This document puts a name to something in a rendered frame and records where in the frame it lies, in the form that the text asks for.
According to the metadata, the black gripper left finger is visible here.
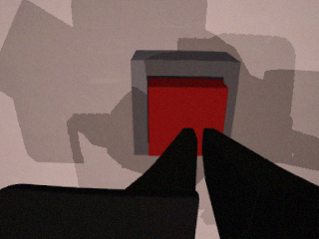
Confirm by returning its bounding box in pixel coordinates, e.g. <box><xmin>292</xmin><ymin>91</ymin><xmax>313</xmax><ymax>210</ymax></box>
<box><xmin>0</xmin><ymin>127</ymin><xmax>199</xmax><ymax>239</ymax></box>

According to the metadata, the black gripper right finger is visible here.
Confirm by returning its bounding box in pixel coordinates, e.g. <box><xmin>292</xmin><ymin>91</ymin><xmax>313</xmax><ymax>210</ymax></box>
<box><xmin>200</xmin><ymin>127</ymin><xmax>319</xmax><ymax>239</ymax></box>

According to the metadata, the red button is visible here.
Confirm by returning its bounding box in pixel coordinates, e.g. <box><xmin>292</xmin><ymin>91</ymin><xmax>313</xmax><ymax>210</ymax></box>
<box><xmin>131</xmin><ymin>51</ymin><xmax>240</xmax><ymax>155</ymax></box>

